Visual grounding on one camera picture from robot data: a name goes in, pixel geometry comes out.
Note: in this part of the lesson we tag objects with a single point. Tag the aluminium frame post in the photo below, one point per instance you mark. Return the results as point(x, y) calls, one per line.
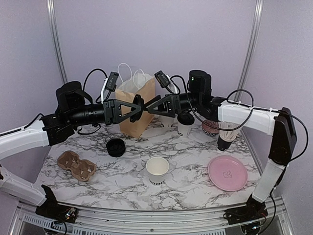
point(259, 4)
point(56, 40)

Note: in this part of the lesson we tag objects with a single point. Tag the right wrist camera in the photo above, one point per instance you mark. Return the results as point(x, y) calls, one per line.
point(166, 82)

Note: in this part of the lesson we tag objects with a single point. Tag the right aluminium frame post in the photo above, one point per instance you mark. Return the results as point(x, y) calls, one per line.
point(259, 4)

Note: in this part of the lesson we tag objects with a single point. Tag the pink plastic plate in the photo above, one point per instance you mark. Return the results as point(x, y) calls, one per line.
point(227, 173)

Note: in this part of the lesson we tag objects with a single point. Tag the stack of black cup lids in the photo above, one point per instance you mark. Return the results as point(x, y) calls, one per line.
point(116, 147)

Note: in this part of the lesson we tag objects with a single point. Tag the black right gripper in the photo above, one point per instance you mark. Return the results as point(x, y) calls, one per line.
point(170, 107)

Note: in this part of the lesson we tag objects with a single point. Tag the left aluminium frame post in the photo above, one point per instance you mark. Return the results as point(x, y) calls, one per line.
point(56, 40)

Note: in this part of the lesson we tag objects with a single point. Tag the brown cardboard cup carrier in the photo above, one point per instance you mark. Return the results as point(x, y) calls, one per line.
point(81, 169)

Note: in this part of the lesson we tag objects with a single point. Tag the black coffee cup lid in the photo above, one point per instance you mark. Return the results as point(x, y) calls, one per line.
point(186, 119)

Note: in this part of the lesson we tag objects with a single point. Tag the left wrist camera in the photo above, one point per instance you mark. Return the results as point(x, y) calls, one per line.
point(109, 86)

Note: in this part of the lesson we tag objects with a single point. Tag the brown paper takeout bag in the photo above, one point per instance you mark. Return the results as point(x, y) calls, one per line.
point(133, 83)

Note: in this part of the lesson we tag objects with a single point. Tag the patterned red blue bowl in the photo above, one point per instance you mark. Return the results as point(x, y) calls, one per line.
point(209, 128)

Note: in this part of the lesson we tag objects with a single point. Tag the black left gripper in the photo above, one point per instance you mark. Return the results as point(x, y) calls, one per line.
point(117, 116)

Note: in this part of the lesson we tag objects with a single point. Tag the white paper coffee cup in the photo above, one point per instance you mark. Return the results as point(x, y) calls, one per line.
point(184, 130)

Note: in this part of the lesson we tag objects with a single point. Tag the black cup holding straws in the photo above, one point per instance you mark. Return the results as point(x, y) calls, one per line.
point(223, 145)

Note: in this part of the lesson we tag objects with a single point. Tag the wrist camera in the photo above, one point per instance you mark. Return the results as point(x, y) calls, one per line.
point(109, 86)
point(166, 82)

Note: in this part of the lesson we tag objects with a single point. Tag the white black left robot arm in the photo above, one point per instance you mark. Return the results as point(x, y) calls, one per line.
point(45, 131)

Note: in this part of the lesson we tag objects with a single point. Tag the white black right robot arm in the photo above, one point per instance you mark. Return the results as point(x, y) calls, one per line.
point(231, 116)

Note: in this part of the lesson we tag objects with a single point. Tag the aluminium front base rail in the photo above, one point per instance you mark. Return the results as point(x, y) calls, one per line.
point(99, 221)

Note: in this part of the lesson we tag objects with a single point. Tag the bundle of white wrapped straws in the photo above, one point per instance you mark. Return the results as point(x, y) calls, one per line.
point(228, 136)

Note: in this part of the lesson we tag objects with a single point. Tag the stack of white paper cups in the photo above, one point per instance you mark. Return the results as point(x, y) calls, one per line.
point(167, 122)

